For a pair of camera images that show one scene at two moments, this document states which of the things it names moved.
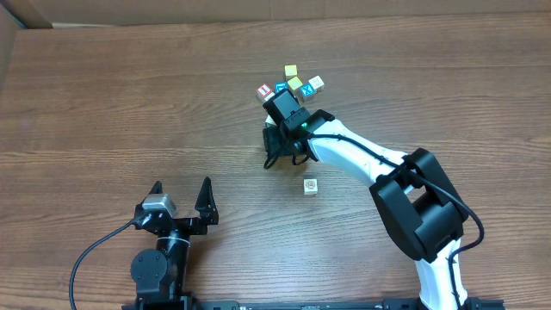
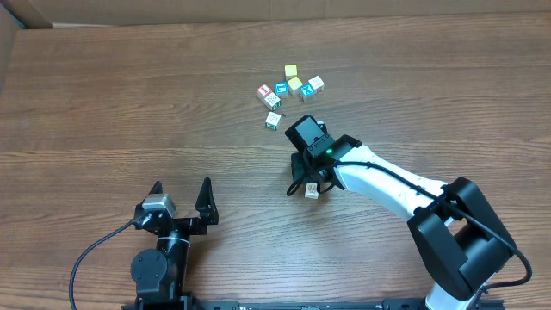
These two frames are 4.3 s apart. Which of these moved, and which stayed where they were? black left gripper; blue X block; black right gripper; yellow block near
Moved: black right gripper
Stayed: black left gripper; yellow block near; blue X block
